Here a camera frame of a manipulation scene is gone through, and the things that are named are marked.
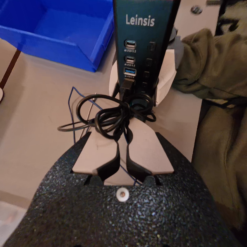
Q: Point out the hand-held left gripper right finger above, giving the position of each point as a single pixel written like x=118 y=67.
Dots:
x=148 y=152

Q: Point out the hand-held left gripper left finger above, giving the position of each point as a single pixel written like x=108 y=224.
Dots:
x=96 y=154

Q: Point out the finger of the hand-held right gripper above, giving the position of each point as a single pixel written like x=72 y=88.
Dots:
x=113 y=77
x=167 y=73

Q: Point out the black USB hub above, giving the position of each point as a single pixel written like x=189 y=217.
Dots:
x=142 y=38

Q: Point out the person's right forearm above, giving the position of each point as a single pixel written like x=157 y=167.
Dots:
x=208 y=63

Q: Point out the grey desk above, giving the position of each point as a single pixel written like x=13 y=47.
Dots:
x=38 y=106

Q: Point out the round metal fitting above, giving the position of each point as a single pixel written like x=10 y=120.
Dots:
x=196 y=10

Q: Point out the person's olive hoodie torso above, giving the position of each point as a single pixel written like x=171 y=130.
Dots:
x=222 y=154

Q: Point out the blue plastic bin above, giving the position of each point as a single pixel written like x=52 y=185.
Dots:
x=57 y=29

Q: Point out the clear plastic organizer box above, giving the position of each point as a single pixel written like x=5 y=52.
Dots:
x=9 y=222

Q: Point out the white stand base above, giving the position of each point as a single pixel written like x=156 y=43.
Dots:
x=1 y=96

